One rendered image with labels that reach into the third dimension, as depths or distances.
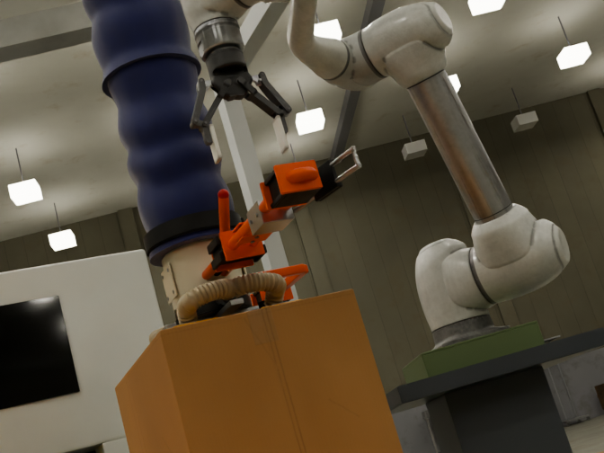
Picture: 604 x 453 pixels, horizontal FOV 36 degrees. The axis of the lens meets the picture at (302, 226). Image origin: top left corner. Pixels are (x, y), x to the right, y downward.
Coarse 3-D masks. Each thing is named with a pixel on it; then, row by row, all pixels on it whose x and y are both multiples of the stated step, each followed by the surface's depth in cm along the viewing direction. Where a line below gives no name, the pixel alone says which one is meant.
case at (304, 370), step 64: (256, 320) 175; (320, 320) 179; (128, 384) 205; (192, 384) 167; (256, 384) 171; (320, 384) 175; (192, 448) 163; (256, 448) 167; (320, 448) 171; (384, 448) 175
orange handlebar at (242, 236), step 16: (288, 176) 149; (304, 176) 149; (288, 208) 163; (240, 224) 172; (240, 240) 173; (256, 240) 176; (208, 272) 195; (224, 272) 198; (272, 272) 217; (288, 272) 218; (304, 272) 221; (288, 288) 233
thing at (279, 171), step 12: (276, 168) 149; (288, 168) 150; (276, 180) 153; (312, 180) 151; (264, 192) 156; (276, 192) 153; (288, 192) 149; (300, 192) 151; (312, 192) 153; (276, 204) 153; (288, 204) 155; (300, 204) 157
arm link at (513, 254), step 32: (384, 32) 217; (416, 32) 213; (448, 32) 215; (384, 64) 219; (416, 64) 216; (416, 96) 221; (448, 96) 219; (448, 128) 220; (448, 160) 223; (480, 160) 221; (480, 192) 222; (480, 224) 225; (512, 224) 220; (544, 224) 221; (480, 256) 225; (512, 256) 220; (544, 256) 218; (480, 288) 226; (512, 288) 224
